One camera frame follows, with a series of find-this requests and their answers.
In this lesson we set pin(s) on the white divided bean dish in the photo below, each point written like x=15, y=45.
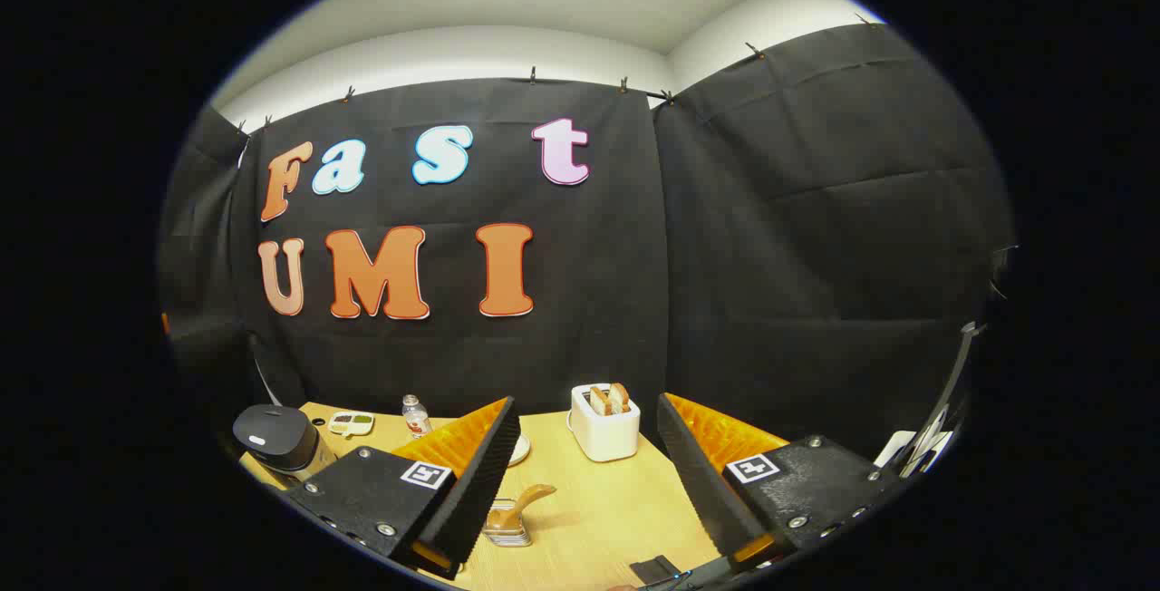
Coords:
x=352, y=424

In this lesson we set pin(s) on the clear plastic drink bottle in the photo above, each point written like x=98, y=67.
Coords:
x=417, y=419

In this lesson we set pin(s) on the wooden spoon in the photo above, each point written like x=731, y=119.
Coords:
x=526, y=498

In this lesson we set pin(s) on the small black flat object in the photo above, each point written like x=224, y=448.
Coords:
x=654, y=569

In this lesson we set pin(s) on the white board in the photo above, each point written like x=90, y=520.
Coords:
x=897, y=446

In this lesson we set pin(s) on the white round plate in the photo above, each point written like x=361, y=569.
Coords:
x=519, y=450

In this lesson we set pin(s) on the black rice cooker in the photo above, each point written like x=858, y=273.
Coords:
x=276, y=437

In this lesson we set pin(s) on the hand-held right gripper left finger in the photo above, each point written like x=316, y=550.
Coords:
x=480, y=473

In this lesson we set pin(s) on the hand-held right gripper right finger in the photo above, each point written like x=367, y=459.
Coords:
x=702, y=478

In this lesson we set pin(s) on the black metal stand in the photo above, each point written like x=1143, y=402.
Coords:
x=959, y=373

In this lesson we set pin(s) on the white toaster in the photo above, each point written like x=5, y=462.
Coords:
x=605, y=437

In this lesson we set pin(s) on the black backdrop cloth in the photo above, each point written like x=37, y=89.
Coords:
x=634, y=256

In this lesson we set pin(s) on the toasted bread slice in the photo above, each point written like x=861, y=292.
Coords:
x=620, y=396
x=600, y=401

